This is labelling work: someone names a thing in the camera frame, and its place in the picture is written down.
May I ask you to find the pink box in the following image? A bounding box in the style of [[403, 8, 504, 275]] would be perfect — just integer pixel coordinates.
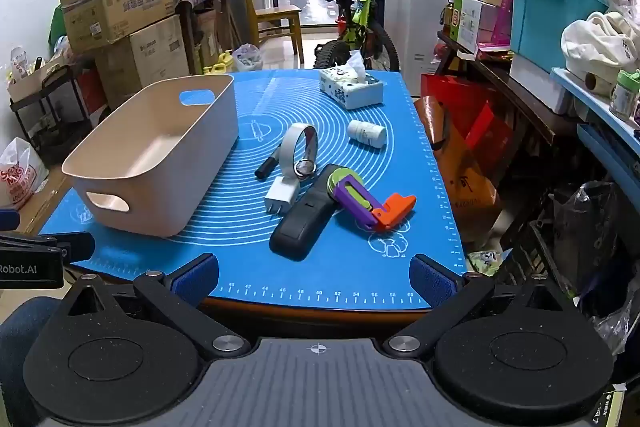
[[477, 2, 513, 48]]

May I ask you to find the patterned tissue pack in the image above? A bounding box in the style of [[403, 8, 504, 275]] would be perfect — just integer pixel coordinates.
[[319, 53, 385, 110]]

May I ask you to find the green white carton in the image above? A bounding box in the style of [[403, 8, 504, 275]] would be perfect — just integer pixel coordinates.
[[448, 0, 483, 54]]

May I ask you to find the black plastic crate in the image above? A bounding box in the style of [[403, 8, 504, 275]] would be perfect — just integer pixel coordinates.
[[495, 217, 576, 298]]

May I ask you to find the orange paper bag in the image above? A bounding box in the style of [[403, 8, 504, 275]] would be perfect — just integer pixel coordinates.
[[415, 97, 503, 243]]

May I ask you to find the white cloth bag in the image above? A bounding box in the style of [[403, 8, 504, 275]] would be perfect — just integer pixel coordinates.
[[561, 11, 640, 95]]

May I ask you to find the large plain cardboard box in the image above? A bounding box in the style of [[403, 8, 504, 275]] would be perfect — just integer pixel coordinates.
[[95, 14, 190, 108]]

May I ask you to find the blue silicone mat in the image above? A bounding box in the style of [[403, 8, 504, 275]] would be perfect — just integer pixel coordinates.
[[39, 69, 468, 310]]

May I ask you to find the white tape roll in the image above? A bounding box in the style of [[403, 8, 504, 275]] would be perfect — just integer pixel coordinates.
[[276, 123, 319, 178]]

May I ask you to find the dark wooden shelf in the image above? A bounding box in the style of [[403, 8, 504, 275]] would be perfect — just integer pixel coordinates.
[[437, 32, 583, 148]]

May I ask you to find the white charger plug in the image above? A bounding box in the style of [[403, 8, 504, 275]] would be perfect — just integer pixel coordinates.
[[263, 177, 301, 217]]

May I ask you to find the green-lid jar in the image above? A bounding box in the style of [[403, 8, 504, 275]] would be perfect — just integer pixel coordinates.
[[609, 69, 640, 122]]

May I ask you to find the wooden chair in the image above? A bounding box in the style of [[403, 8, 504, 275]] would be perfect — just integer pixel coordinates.
[[235, 0, 306, 68]]

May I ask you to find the green disc toy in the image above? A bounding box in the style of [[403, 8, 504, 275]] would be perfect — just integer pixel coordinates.
[[325, 167, 368, 206]]

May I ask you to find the red paper bag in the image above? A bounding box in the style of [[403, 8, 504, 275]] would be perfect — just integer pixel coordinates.
[[420, 74, 516, 168]]

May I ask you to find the purple orange toy gun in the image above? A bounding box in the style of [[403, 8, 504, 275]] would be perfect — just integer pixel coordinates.
[[334, 181, 417, 233]]

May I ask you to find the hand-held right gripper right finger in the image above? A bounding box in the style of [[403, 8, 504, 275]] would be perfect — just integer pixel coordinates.
[[381, 253, 577, 359]]

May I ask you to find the black remote control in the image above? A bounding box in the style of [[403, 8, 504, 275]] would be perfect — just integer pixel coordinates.
[[269, 163, 346, 262]]

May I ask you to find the blue shelf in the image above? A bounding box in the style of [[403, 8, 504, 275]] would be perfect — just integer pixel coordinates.
[[550, 67, 640, 228]]

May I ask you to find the dark wooden side table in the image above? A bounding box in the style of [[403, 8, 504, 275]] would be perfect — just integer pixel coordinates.
[[175, 0, 236, 75]]

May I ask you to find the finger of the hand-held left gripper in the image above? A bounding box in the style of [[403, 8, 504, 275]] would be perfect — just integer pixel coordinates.
[[0, 231, 97, 265], [0, 208, 22, 236]]

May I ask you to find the small cardboard box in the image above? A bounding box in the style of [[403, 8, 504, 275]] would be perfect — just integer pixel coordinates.
[[6, 47, 76, 102]]

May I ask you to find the white pill bottle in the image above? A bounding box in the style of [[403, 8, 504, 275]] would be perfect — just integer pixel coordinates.
[[347, 119, 387, 148]]

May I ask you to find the white red-print plastic bag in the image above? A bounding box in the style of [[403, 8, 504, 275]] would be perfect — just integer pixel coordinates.
[[0, 137, 50, 210]]

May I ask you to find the teal storage bin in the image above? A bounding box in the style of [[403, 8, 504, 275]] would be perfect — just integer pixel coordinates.
[[509, 0, 623, 75]]

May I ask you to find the beige plastic basket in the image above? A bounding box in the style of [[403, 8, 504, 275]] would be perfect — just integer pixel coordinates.
[[61, 74, 239, 239]]

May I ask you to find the tied clear plastic bag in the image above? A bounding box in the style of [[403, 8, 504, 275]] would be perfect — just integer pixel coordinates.
[[232, 43, 263, 72]]

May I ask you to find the black marker pen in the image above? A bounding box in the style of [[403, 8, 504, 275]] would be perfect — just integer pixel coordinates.
[[254, 152, 283, 180]]

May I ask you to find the black green bicycle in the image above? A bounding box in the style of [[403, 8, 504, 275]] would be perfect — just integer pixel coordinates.
[[301, 0, 401, 72]]

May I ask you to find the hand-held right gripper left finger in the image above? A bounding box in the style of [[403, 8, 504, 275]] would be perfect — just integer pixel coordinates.
[[62, 252, 252, 358]]

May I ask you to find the white storage box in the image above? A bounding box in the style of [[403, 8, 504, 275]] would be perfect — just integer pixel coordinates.
[[509, 55, 573, 115]]

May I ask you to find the grey clear plastic bag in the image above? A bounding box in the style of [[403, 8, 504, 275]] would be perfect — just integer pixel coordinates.
[[552, 181, 640, 303]]

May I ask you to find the black metal rack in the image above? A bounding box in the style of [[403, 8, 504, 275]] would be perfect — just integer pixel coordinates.
[[9, 62, 108, 162]]

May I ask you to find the wrist watch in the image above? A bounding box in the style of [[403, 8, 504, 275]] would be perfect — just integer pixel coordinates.
[[293, 129, 321, 180]]

